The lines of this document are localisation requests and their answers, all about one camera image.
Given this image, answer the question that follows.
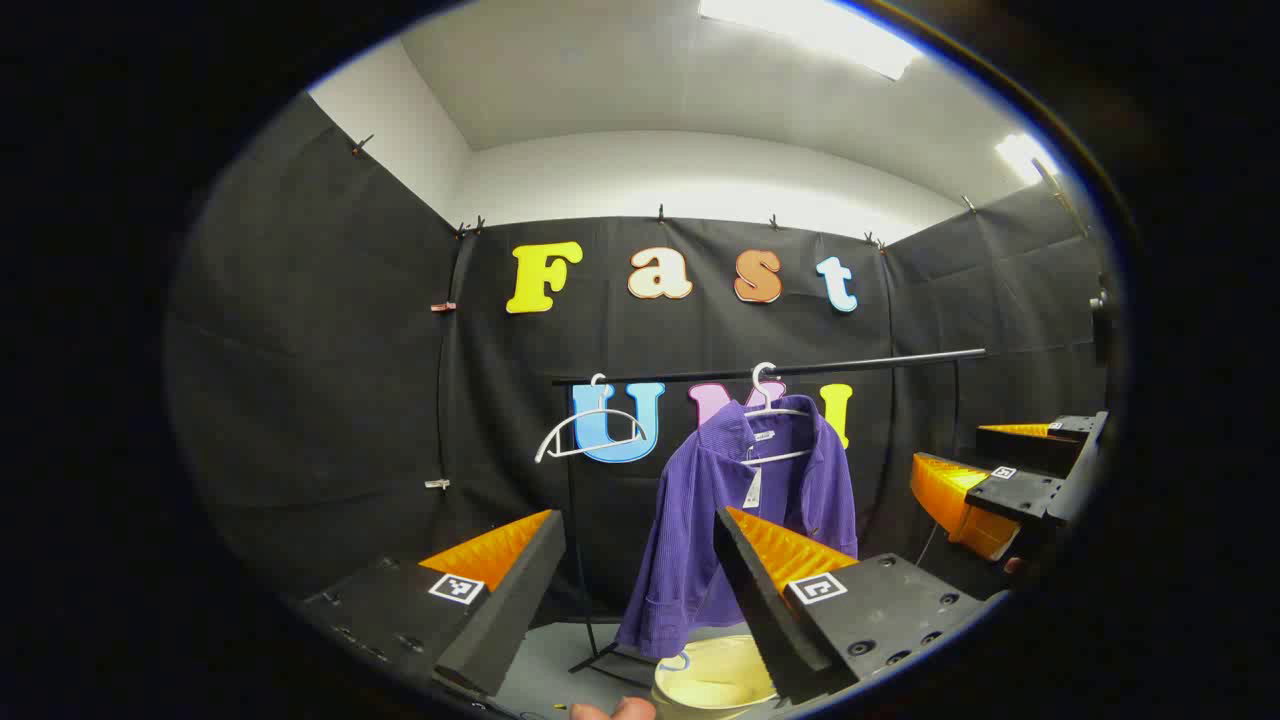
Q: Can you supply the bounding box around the small ceiling light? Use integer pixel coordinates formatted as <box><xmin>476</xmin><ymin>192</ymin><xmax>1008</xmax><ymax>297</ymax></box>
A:
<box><xmin>995</xmin><ymin>133</ymin><xmax>1061</xmax><ymax>186</ymax></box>

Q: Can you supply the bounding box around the white hanger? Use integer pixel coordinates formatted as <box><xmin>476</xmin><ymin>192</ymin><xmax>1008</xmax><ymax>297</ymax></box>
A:
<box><xmin>735</xmin><ymin>362</ymin><xmax>816</xmax><ymax>469</ymax></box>
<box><xmin>535</xmin><ymin>373</ymin><xmax>651</xmax><ymax>464</ymax></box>

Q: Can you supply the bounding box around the black mounted device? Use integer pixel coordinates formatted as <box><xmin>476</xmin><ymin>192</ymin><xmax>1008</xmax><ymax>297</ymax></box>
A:
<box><xmin>1088</xmin><ymin>285</ymin><xmax>1113</xmax><ymax>366</ymax></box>

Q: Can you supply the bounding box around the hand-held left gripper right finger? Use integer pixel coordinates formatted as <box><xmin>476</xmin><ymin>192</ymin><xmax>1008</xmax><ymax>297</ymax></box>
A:
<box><xmin>712</xmin><ymin>505</ymin><xmax>1006</xmax><ymax>706</ymax></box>

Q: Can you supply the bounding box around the black backdrop cloth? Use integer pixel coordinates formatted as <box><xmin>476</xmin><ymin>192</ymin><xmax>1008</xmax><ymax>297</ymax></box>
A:
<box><xmin>165</xmin><ymin>90</ymin><xmax>1111</xmax><ymax>641</ymax></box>

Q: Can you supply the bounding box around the black garment rack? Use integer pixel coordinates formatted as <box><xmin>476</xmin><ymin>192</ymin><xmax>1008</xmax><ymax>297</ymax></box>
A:
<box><xmin>550</xmin><ymin>348</ymin><xmax>989</xmax><ymax>691</ymax></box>

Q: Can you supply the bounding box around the purple shirt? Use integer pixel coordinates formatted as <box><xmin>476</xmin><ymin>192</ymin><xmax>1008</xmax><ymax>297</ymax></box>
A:
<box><xmin>615</xmin><ymin>395</ymin><xmax>861</xmax><ymax>661</ymax></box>

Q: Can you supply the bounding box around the row of dark backdrop clips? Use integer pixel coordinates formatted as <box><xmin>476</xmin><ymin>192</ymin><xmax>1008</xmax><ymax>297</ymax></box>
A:
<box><xmin>350</xmin><ymin>135</ymin><xmax>979</xmax><ymax>253</ymax></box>

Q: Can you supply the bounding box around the long ceiling light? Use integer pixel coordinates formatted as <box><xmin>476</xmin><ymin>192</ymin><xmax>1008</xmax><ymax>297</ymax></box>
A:
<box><xmin>698</xmin><ymin>0</ymin><xmax>923</xmax><ymax>81</ymax></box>

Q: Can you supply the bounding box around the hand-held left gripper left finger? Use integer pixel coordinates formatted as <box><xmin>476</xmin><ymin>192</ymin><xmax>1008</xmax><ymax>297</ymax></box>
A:
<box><xmin>295</xmin><ymin>508</ymin><xmax>568</xmax><ymax>701</ymax></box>

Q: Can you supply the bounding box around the cream laundry hamper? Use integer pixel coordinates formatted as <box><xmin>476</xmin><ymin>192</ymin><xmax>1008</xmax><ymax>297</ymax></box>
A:
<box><xmin>652</xmin><ymin>635</ymin><xmax>783</xmax><ymax>716</ymax></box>

